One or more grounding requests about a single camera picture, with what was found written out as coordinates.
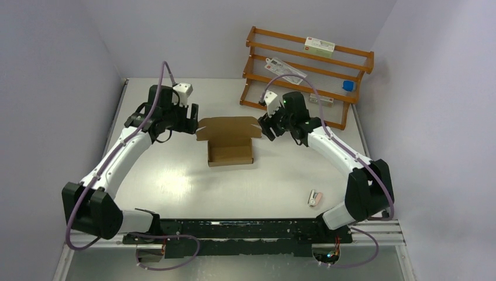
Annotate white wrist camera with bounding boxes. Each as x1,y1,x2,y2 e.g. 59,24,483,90
172,83,193,107
263,91,283,117

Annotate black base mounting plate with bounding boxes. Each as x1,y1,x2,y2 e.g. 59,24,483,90
122,217,352,259

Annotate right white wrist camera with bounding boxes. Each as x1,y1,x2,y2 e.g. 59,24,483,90
263,91,283,117

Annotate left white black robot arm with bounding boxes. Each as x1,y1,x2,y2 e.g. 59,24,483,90
61,83,198,244

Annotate blue cap bottle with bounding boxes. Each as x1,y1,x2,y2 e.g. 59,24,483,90
342,80,356,92

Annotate small pink white stapler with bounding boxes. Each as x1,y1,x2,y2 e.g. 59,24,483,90
308,189,323,207

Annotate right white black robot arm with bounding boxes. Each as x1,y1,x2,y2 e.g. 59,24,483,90
258,91,394,242

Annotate orange wooden shelf rack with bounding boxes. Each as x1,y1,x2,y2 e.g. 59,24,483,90
239,26,375,130

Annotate brown cardboard box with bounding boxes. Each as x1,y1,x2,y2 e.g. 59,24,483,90
196,116,262,167

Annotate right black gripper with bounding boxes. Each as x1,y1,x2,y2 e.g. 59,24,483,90
257,101,294,141

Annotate white green box top shelf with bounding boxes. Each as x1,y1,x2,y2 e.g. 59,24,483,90
303,37,336,59

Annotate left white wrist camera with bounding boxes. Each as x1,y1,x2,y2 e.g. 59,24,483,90
172,83,193,107

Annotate clear plastic packet with label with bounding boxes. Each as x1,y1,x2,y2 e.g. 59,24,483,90
264,57,307,85

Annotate small white box lower shelf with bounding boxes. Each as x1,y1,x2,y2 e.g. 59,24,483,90
308,94,334,107

